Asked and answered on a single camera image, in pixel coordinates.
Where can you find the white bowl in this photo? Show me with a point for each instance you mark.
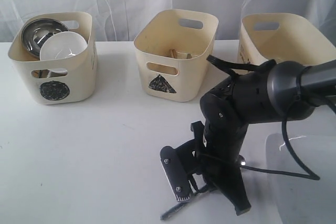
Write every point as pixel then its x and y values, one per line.
pixel 63 45

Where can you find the cream bin with triangle mark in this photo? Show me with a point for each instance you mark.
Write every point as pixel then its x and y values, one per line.
pixel 186 31

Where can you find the white square plate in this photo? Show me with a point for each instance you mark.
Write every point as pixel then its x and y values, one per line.
pixel 302 200

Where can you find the steel spoon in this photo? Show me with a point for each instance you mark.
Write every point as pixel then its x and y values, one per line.
pixel 242 161

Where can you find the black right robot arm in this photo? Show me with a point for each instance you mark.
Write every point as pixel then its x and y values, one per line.
pixel 251 94

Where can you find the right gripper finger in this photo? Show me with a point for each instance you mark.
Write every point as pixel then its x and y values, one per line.
pixel 234 190

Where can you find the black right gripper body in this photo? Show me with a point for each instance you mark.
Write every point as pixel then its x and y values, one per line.
pixel 212 153

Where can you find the steel bowl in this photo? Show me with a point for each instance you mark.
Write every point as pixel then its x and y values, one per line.
pixel 37 32

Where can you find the cream bin with square mark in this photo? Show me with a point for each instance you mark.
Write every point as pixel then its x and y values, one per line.
pixel 282 37

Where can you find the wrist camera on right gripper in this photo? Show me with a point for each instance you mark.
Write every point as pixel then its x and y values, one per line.
pixel 176 174

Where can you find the cream bin with circle mark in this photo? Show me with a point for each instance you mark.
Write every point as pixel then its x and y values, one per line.
pixel 70 80

